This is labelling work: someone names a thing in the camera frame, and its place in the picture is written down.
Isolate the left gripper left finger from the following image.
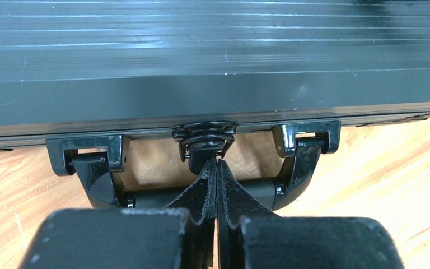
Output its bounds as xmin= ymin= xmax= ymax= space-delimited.
xmin=20 ymin=159 xmax=217 ymax=268

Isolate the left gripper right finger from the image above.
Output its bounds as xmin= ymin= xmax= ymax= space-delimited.
xmin=217 ymin=160 xmax=404 ymax=268

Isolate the black poker case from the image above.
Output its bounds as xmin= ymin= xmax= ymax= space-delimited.
xmin=0 ymin=0 xmax=430 ymax=211

